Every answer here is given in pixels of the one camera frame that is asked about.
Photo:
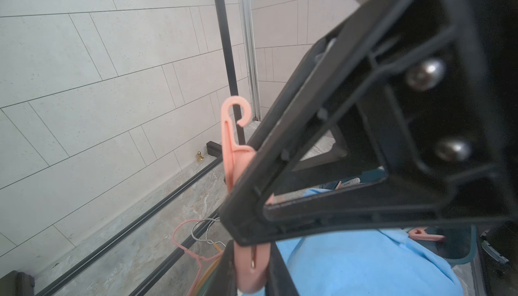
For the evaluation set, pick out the pink clothespin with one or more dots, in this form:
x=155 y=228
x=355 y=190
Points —
x=235 y=110

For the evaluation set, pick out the pink wire hanger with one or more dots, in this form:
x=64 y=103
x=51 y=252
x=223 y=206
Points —
x=206 y=265

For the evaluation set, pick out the light blue t-shirt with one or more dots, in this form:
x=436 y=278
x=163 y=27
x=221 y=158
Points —
x=368 y=262

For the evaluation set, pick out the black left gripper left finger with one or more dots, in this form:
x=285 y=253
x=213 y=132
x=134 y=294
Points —
x=250 y=270

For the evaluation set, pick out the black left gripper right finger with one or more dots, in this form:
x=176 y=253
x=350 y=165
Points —
x=405 y=114

